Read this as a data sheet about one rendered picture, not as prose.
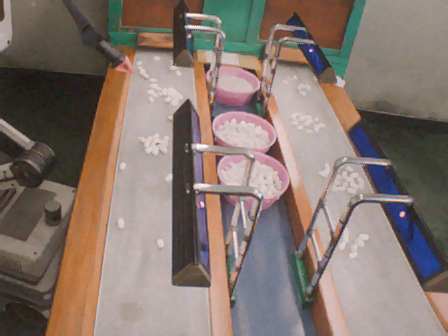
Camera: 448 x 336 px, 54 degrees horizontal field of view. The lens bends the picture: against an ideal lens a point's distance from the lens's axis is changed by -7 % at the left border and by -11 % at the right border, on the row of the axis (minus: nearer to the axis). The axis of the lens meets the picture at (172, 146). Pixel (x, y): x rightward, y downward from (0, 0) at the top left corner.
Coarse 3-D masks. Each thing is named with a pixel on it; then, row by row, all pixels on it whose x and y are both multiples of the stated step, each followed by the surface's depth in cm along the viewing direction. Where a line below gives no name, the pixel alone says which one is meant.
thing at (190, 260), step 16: (176, 112) 138; (192, 112) 132; (176, 128) 131; (192, 128) 125; (176, 144) 125; (176, 160) 119; (192, 160) 113; (176, 176) 114; (192, 176) 108; (176, 192) 109; (192, 192) 104; (176, 208) 105; (192, 208) 99; (176, 224) 101; (192, 224) 96; (176, 240) 97; (192, 240) 92; (208, 240) 99; (176, 256) 93; (192, 256) 89; (208, 256) 95; (176, 272) 90; (192, 272) 88; (208, 272) 91
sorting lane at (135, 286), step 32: (160, 64) 237; (128, 96) 208; (160, 96) 210; (192, 96) 213; (128, 128) 187; (160, 128) 190; (128, 160) 171; (160, 160) 173; (128, 192) 157; (160, 192) 158; (128, 224) 145; (160, 224) 146; (128, 256) 134; (160, 256) 135; (128, 288) 124; (160, 288) 126; (192, 288) 127; (96, 320) 114; (128, 320) 116; (160, 320) 117; (192, 320) 118
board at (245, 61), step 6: (198, 54) 243; (204, 54) 244; (198, 60) 237; (204, 60) 237; (240, 60) 242; (246, 60) 243; (252, 60) 244; (234, 66) 237; (240, 66) 237; (246, 66) 237; (252, 66) 238; (258, 66) 239
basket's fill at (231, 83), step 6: (222, 78) 232; (228, 78) 234; (234, 78) 234; (240, 78) 236; (222, 84) 227; (228, 84) 228; (234, 84) 228; (240, 84) 229; (246, 84) 231; (234, 90) 223; (240, 90) 224; (246, 90) 226; (252, 90) 227
